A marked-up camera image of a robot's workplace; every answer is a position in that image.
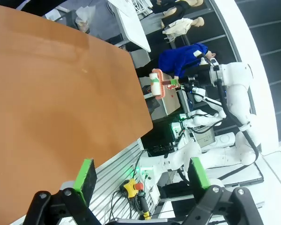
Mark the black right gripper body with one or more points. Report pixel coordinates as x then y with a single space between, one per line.
200 76

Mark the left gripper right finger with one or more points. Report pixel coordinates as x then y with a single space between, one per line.
199 178

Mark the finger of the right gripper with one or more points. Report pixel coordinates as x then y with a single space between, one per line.
175 82

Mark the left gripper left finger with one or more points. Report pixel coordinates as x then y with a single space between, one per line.
85 178

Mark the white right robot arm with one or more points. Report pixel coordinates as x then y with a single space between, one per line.
236 93

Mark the person in blue jacket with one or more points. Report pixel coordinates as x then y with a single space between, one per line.
178 61

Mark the large cardboard box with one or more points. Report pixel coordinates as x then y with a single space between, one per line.
171 103

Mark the yellow emergency stop button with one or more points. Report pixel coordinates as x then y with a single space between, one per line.
130 187

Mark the figure in white jacket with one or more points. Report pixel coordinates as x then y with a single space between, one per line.
178 28

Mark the white side table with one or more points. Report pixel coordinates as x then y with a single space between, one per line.
133 25

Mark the figure in black coat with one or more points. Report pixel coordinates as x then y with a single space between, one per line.
173 9

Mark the clear plastic bag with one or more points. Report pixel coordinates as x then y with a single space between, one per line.
84 18

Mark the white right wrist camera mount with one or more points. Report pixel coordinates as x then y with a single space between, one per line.
200 58

